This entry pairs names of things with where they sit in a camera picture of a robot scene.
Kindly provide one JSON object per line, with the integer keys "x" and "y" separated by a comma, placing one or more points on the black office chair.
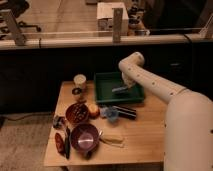
{"x": 17, "y": 7}

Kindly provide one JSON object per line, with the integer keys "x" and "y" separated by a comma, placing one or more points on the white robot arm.
{"x": 188, "y": 144}

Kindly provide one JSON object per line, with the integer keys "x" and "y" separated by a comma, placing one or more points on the orange round fruit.
{"x": 93, "y": 110}

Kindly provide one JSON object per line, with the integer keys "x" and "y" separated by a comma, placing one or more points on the white paper cup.
{"x": 80, "y": 81}

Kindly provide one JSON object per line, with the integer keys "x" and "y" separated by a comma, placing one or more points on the green plastic tray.
{"x": 105, "y": 82}

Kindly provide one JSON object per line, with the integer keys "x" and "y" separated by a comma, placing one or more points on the wooden left post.
{"x": 13, "y": 27}

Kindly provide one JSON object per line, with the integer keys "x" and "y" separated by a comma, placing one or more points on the wooden right post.
{"x": 207, "y": 31}

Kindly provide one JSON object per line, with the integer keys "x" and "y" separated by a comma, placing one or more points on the brown bowl with nuts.
{"x": 77, "y": 113}

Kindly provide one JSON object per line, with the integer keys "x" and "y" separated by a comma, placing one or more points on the black rectangular case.
{"x": 126, "y": 113}

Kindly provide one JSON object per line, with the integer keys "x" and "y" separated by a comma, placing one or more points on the red spatula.
{"x": 59, "y": 143}

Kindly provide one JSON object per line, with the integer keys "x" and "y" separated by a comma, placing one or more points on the purple bowl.
{"x": 84, "y": 138}

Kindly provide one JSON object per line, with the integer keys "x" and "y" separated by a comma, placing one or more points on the white cardboard box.
{"x": 105, "y": 15}

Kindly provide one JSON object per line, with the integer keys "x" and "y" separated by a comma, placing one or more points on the blue sponge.
{"x": 119, "y": 89}

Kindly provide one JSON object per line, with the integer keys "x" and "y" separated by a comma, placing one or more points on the small dark topped jar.
{"x": 77, "y": 94}

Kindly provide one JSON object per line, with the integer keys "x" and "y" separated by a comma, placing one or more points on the wooden post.
{"x": 13, "y": 27}
{"x": 207, "y": 31}
{"x": 117, "y": 24}

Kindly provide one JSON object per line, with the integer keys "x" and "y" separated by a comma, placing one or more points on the wooden centre post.
{"x": 117, "y": 24}

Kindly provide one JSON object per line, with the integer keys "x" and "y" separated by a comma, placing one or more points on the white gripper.
{"x": 128, "y": 81}

